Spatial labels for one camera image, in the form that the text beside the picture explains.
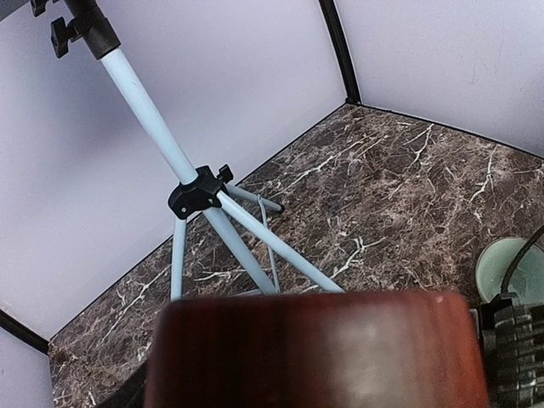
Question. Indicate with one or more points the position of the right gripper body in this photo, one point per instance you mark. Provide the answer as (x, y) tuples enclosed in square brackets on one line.
[(511, 342)]

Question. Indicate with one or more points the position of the brown wooden metronome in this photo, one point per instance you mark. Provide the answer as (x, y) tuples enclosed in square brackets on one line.
[(388, 349)]

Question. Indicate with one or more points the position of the grey folding music stand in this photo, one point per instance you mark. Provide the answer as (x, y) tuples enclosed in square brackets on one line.
[(89, 146)]

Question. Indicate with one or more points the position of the right black frame post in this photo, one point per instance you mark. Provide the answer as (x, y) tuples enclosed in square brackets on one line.
[(341, 48)]

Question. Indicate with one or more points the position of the black frame post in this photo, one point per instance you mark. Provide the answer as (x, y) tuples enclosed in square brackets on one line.
[(341, 48), (23, 333)]

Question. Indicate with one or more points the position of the left black frame post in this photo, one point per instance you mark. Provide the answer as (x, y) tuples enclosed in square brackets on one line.
[(23, 333)]

